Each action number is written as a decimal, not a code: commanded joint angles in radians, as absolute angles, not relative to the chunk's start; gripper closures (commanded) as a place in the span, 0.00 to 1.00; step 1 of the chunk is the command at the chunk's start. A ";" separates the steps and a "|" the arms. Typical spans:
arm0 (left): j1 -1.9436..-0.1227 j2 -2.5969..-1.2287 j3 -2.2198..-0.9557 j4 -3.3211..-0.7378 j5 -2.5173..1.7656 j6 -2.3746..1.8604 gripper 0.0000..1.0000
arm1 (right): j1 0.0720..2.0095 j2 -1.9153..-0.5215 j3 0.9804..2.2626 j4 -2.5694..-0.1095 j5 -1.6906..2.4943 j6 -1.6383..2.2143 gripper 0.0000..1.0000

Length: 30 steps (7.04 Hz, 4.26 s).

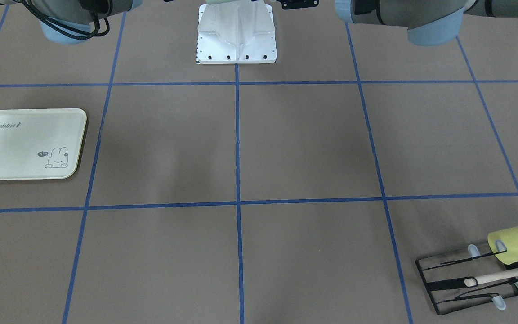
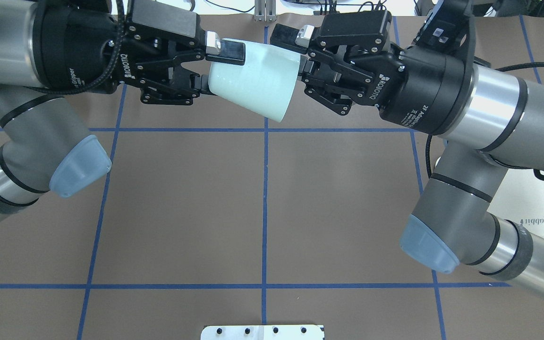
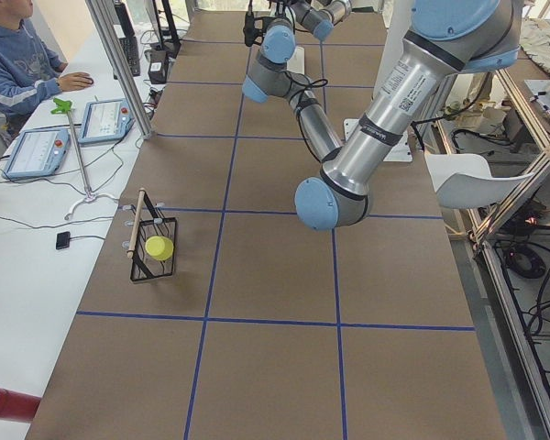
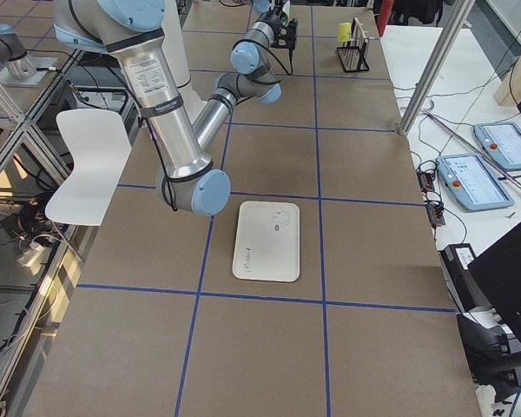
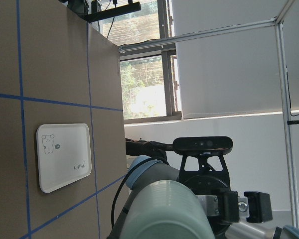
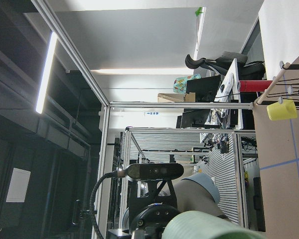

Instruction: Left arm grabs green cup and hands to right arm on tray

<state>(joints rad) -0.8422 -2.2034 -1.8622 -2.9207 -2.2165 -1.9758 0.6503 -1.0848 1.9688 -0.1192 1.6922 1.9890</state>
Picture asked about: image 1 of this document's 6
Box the pale green cup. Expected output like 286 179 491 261
205 0 233 5

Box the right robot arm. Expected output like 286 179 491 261
0 0 143 45

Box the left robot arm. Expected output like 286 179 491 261
334 0 518 46

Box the cream rabbit serving tray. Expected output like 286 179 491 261
0 108 88 181

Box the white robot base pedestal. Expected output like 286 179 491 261
196 0 277 64

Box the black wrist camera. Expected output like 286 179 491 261
277 0 320 10

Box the black wire cup rack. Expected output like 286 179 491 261
415 242 518 315

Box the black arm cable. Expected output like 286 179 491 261
18 0 109 39

